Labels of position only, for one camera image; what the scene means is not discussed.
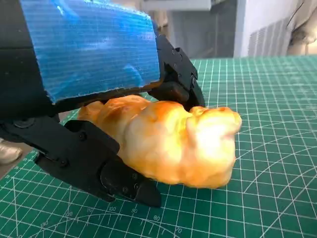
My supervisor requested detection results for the black left robot hand blue tape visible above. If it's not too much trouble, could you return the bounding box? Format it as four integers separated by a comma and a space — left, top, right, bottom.
0, 0, 206, 208

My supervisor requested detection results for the long striped toy bread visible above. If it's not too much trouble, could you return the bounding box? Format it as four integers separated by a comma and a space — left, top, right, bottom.
78, 95, 243, 190

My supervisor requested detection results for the person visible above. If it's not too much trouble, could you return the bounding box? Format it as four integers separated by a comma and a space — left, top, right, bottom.
286, 0, 317, 56
0, 137, 23, 164

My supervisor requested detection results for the white mesh cabinet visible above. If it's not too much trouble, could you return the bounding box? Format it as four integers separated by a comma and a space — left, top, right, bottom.
158, 0, 293, 59

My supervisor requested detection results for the green cutting mat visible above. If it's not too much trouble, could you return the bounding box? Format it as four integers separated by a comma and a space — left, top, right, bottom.
0, 56, 317, 238

